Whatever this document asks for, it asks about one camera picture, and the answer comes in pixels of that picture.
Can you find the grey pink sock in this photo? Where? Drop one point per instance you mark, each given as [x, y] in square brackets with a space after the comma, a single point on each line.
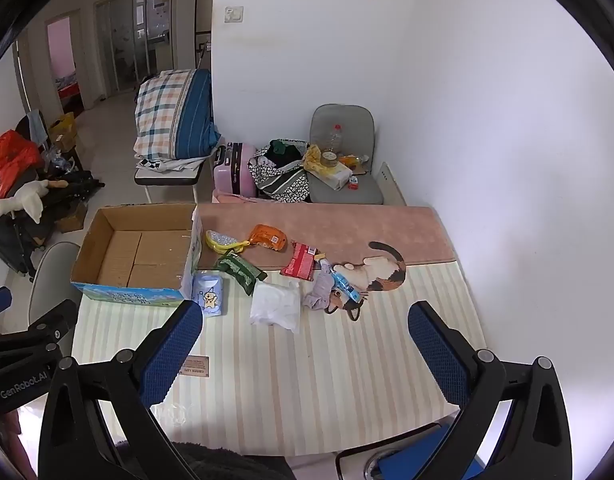
[319, 292]

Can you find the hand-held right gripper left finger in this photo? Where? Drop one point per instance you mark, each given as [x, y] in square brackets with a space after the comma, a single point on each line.
[172, 350]

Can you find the light blue cloth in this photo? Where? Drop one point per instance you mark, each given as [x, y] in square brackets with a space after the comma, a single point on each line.
[38, 125]

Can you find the small red box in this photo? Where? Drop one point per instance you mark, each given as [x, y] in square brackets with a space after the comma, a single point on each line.
[353, 183]

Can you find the red bed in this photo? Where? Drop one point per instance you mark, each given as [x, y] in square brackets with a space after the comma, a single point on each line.
[69, 90]

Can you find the pink suitcase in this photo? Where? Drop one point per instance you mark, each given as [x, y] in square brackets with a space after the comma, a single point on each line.
[234, 170]

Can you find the red packet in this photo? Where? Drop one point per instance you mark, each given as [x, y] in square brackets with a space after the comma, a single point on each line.
[301, 261]

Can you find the plaid folded bedding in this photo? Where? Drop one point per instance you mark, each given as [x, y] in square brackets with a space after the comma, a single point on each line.
[167, 110]

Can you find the grey cushioned chair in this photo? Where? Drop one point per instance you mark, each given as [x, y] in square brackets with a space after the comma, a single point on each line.
[342, 192]

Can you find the white plastic bag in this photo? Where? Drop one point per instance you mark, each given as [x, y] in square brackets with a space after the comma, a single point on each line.
[277, 305]

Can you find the brown tape roll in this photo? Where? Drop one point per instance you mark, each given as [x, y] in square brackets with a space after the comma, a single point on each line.
[329, 158]

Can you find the dark fuzzy cloth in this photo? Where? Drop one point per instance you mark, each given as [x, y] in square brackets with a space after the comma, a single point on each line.
[227, 465]

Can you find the white checked cloth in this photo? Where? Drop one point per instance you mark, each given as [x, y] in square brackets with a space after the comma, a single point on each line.
[162, 164]

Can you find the red plastic bag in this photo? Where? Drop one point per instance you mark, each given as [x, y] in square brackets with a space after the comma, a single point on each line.
[9, 160]

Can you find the pink bag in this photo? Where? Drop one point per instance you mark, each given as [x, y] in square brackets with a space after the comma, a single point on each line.
[232, 198]

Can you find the green packet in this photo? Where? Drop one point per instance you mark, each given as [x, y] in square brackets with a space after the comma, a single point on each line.
[239, 270]

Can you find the light blue tissue pack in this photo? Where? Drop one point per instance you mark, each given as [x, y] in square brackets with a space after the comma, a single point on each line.
[209, 295]

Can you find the cardboard box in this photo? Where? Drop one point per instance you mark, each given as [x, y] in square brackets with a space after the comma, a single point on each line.
[137, 255]

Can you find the blue chair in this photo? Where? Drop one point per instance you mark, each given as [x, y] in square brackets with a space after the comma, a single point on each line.
[412, 447]

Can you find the patterned tote bag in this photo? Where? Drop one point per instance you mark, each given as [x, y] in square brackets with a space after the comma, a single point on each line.
[282, 180]

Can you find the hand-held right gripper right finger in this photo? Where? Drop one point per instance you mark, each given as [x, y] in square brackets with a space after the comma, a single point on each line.
[437, 355]

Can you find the black stroller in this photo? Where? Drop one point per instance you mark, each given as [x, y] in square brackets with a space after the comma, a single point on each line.
[12, 240]

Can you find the white leaning board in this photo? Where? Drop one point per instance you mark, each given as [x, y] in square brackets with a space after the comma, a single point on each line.
[391, 185]

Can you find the clear plastic bottle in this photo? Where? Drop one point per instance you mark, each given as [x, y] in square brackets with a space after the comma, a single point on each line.
[336, 137]

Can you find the blue wipes packet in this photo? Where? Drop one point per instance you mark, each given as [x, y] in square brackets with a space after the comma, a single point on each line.
[344, 282]

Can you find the yellow cloth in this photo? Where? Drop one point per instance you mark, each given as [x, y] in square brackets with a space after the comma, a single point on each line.
[314, 157]

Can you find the white wall switch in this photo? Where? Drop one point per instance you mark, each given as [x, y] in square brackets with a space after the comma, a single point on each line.
[234, 14]

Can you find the white plush goose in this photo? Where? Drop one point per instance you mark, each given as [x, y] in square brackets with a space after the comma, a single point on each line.
[29, 197]

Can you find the yellow bag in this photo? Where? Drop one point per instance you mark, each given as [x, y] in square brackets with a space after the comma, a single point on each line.
[63, 130]

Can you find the small brown carton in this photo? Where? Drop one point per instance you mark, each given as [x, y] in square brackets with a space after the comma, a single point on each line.
[73, 220]

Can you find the white tissue box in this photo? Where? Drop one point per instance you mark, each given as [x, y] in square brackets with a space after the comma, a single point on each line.
[332, 176]

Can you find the orange snack packet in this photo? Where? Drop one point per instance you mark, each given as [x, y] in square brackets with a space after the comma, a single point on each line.
[269, 236]

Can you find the yellow-edged silver packet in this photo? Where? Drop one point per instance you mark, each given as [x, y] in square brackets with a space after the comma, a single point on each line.
[219, 240]

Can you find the glass sliding door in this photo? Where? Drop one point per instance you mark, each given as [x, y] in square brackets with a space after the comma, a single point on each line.
[122, 45]

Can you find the grey office chair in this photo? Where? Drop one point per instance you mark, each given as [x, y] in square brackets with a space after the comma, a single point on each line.
[52, 280]

